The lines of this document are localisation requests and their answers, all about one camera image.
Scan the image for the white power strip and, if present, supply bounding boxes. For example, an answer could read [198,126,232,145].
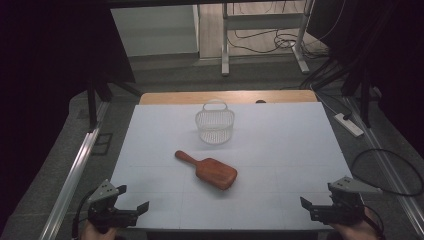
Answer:
[333,112,365,138]

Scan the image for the aluminium rail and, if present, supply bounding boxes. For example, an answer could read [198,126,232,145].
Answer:
[344,95,424,238]
[39,101,111,240]

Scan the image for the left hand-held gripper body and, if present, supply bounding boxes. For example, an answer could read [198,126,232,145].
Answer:
[87,179,140,231]

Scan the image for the black floor cables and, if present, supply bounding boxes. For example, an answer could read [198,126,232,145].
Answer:
[227,28,331,60]

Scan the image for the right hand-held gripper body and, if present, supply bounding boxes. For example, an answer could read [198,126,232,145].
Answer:
[309,176,383,226]

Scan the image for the person's left hand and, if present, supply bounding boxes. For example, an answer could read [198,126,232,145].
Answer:
[80,219,118,240]

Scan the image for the black tripod stand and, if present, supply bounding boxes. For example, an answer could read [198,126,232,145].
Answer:
[309,58,382,129]
[85,66,145,133]

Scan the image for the brown wooden hairbrush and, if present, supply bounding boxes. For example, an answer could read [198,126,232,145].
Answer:
[174,149,239,191]

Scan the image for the white plastic mesh basket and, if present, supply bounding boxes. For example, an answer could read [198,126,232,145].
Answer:
[194,99,236,145]

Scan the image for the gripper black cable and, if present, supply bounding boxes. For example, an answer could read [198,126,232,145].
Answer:
[363,204,385,240]
[71,189,98,240]

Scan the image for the white metal desk frame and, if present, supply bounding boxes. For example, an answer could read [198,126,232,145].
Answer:
[221,0,316,77]

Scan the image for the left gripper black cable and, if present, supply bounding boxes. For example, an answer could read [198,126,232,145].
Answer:
[71,189,98,240]

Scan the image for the person's right hand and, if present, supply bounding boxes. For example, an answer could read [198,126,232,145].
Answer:
[328,208,381,240]

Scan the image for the wooden table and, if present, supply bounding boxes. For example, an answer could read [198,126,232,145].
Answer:
[138,89,318,106]

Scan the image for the white cabinet panel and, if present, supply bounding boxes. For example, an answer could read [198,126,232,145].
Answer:
[110,4,201,58]

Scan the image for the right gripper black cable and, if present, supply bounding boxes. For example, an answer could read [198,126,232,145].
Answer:
[363,204,385,240]

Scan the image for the black looped cable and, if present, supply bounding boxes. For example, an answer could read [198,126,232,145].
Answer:
[351,148,424,198]

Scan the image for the black rectangular floor frame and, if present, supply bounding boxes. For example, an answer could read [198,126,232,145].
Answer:
[91,132,114,156]

